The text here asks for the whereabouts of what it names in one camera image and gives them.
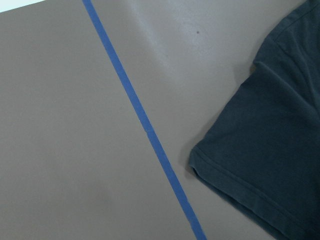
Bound black graphic t-shirt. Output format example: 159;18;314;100
189;0;320;240

